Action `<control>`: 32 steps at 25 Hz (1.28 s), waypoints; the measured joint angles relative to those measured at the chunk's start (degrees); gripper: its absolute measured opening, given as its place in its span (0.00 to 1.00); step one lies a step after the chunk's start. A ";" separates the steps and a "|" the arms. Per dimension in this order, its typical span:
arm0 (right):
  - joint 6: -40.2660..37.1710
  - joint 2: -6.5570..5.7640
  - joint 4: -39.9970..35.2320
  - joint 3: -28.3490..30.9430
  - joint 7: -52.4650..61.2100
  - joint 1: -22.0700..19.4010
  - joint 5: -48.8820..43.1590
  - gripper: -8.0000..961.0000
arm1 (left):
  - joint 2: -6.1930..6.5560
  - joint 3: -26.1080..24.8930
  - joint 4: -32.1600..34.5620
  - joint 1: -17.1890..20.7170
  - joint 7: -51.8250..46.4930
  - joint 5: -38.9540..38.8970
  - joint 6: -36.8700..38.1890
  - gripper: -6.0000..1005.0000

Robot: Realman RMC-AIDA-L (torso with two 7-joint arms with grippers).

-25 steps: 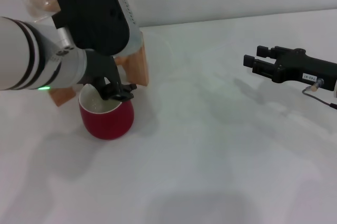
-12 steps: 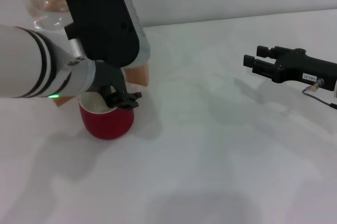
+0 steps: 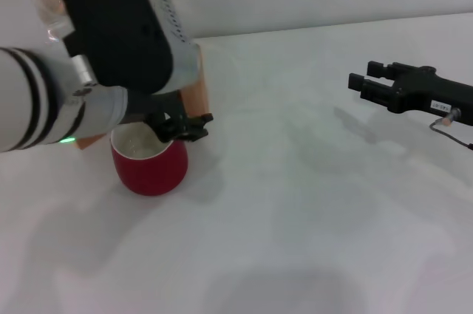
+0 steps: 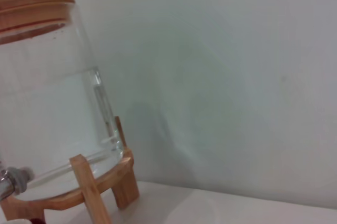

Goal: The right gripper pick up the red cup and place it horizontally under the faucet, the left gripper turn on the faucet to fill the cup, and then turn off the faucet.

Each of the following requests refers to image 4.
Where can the chrome faucet tap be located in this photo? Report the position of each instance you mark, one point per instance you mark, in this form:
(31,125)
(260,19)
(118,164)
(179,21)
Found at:
(10,181)

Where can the red ceramic cup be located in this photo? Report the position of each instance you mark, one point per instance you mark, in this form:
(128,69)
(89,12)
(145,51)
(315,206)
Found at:
(29,220)

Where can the glass water dispenser jar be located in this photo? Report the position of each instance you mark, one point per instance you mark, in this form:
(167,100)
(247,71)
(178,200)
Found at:
(52,102)

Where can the wooden dispenser stand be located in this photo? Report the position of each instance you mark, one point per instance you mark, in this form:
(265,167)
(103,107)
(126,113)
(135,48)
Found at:
(89,189)

